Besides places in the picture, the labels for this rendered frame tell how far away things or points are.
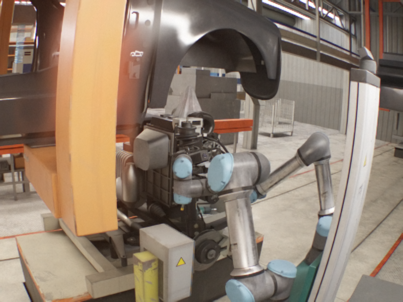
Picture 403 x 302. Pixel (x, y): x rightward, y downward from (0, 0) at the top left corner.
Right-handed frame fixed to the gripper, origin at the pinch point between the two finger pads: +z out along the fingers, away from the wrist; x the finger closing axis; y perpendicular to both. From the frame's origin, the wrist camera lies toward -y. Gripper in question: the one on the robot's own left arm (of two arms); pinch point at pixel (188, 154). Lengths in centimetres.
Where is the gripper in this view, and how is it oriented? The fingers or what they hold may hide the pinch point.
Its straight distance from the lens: 176.3
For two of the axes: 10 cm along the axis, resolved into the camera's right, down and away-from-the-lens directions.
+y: -9.8, 2.1, 0.4
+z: 0.1, -1.3, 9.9
